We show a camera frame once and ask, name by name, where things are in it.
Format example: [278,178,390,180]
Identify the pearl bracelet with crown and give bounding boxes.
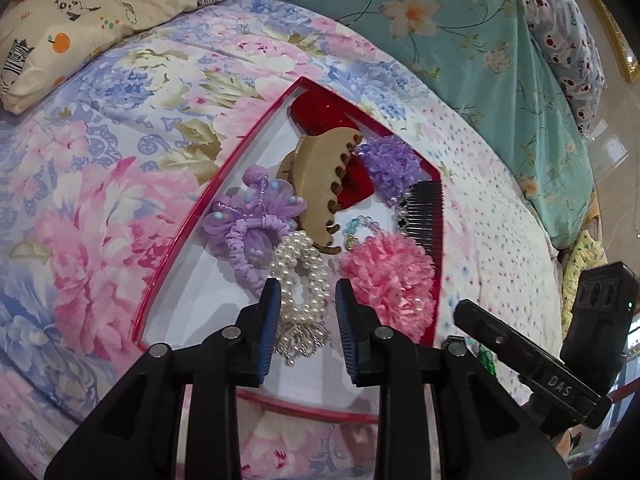
[270,230,331,366]

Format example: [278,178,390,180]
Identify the brown hair claw clip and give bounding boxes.
[276,127,363,254]

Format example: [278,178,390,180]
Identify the pink blue floral bedsheet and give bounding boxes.
[0,0,431,480]

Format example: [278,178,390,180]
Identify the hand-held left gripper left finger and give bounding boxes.
[44,277,283,480]

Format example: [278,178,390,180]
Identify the yellow cartoon blanket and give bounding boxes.
[560,230,608,326]

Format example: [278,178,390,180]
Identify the pink flower hair tie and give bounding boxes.
[340,234,437,342]

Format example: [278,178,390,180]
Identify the red shallow box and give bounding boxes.
[134,76,446,423]

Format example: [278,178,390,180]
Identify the white red-dotted pillow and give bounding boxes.
[512,0,608,136]

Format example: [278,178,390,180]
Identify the teal floral pillow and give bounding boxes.
[235,0,598,241]

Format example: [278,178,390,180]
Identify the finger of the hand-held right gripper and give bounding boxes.
[454,299,556,376]

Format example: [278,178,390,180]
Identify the purple scrunchie with organza flower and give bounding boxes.
[202,164,307,297]

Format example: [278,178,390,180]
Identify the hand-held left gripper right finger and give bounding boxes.
[334,277,571,480]

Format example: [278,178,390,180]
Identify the red hair claw clip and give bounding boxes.
[287,91,376,208]

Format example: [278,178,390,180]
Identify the black comb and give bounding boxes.
[395,180,446,281]

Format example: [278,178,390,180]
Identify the cartoon animal pillow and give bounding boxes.
[0,0,248,115]

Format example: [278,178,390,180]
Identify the coloured glass bead bracelet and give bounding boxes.
[342,215,388,254]

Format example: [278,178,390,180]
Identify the gold picture frame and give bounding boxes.
[575,0,640,86]

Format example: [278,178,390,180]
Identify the purple flower hair tie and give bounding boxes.
[356,136,426,206]

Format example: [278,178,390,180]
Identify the green hair tie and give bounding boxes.
[475,342,501,378]

